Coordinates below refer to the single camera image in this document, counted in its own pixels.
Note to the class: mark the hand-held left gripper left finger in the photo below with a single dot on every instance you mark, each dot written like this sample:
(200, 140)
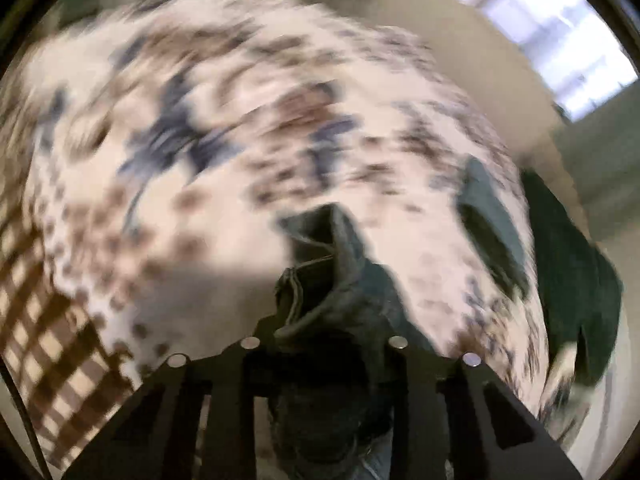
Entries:
(227, 400)

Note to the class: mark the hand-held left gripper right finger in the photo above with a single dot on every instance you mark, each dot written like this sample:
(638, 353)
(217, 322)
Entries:
(425, 400)

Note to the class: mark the dark blue jeans pants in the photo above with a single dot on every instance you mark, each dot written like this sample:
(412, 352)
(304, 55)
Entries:
(330, 310)

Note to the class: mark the brown checked bed sheet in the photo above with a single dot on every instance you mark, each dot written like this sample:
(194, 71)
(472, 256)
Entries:
(55, 335)

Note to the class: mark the dark green cloth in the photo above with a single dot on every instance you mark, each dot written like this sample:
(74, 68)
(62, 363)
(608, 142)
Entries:
(570, 280)

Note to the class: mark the floral blanket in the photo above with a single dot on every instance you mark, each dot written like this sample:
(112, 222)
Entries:
(250, 135)

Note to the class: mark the window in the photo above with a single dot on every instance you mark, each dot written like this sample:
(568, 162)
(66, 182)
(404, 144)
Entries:
(555, 25)

